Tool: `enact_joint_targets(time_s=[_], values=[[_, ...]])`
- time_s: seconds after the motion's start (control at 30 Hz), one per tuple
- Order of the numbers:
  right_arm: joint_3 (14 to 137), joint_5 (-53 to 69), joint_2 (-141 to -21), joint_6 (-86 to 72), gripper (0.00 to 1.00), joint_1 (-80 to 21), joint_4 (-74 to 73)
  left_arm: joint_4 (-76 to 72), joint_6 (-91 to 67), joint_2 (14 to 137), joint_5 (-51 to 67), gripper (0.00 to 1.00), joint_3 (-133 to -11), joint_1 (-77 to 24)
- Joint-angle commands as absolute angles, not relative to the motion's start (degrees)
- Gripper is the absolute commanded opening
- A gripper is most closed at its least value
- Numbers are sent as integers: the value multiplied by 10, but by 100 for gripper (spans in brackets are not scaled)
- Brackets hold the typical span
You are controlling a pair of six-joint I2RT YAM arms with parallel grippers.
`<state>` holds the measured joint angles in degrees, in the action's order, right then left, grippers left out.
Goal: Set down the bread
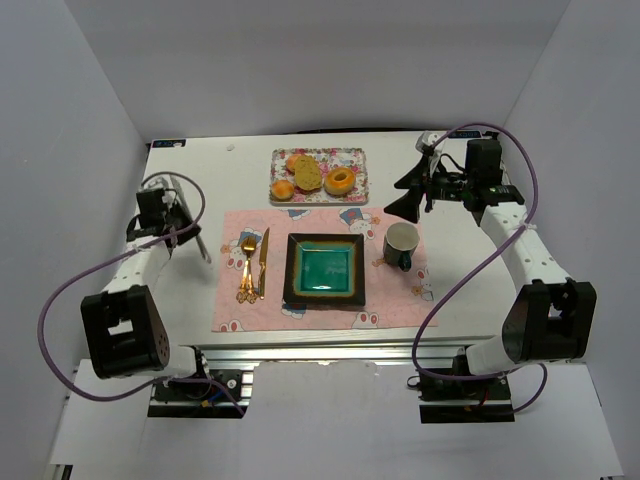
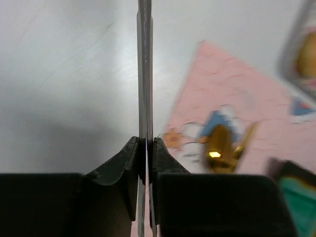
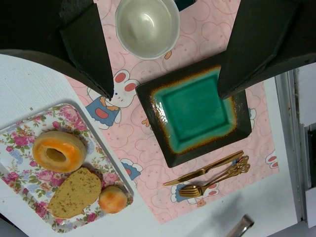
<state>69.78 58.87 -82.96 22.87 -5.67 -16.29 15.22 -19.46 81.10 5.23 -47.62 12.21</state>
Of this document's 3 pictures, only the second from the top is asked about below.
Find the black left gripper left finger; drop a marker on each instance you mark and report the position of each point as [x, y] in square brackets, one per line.
[101, 203]

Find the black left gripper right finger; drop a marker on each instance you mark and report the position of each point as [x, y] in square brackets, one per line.
[214, 205]

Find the metal serving tongs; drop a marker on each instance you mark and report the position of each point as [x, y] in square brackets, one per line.
[145, 98]

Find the gold fork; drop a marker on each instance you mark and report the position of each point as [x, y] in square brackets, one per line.
[218, 156]

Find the gold knife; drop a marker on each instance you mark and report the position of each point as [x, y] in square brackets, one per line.
[246, 139]

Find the black teal square plate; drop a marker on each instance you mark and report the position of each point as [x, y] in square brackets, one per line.
[298, 186]

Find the pink bunny placemat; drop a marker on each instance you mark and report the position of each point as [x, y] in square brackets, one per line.
[223, 90]

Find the round bun front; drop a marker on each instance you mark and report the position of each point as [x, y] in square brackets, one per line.
[306, 61]

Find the floral rectangular tray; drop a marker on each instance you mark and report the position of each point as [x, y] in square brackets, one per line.
[305, 24]

